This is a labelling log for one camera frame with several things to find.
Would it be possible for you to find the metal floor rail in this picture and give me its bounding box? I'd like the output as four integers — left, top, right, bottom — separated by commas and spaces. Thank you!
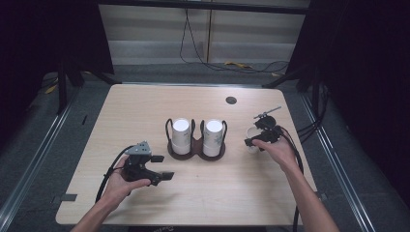
298, 91, 376, 232
0, 88, 81, 226

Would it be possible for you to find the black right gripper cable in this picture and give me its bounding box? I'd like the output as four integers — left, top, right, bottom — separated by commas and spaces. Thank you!
278, 125, 306, 232

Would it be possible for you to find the person's right hand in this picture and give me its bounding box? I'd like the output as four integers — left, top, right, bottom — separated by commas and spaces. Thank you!
251, 133, 302, 175

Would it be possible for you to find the single white paper cup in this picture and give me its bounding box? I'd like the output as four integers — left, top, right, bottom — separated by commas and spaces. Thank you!
246, 126, 269, 155

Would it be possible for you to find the dark wooden cup holder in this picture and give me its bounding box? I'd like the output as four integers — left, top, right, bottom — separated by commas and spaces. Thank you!
164, 118, 198, 161
194, 119, 228, 162

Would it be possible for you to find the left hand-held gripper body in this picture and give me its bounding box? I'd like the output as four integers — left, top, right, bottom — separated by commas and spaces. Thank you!
122, 140, 162, 184

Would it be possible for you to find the black hanging cable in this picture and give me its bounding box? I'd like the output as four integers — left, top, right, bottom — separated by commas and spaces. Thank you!
179, 9, 291, 74

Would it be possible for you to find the person's left hand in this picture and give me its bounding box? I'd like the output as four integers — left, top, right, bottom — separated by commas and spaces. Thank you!
101, 156, 152, 209

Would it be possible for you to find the black curtain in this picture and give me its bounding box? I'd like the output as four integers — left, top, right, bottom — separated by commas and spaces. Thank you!
284, 0, 410, 207
0, 0, 115, 143

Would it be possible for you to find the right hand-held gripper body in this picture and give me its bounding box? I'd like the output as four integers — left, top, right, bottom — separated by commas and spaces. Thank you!
252, 105, 285, 144

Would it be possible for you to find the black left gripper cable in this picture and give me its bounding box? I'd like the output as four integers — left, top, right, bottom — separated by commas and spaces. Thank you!
95, 145, 136, 203

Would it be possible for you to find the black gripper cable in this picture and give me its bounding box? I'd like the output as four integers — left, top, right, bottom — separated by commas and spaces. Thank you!
95, 145, 136, 203
278, 125, 306, 232

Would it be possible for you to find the black metal stand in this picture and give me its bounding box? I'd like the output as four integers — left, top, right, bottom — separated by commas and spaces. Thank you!
56, 59, 122, 115

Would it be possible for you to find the black cable bundle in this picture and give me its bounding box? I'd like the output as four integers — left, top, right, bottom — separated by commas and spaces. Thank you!
296, 81, 331, 144

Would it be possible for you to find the yellow tape strip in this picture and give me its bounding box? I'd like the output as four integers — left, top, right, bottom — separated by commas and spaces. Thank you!
224, 61, 253, 70

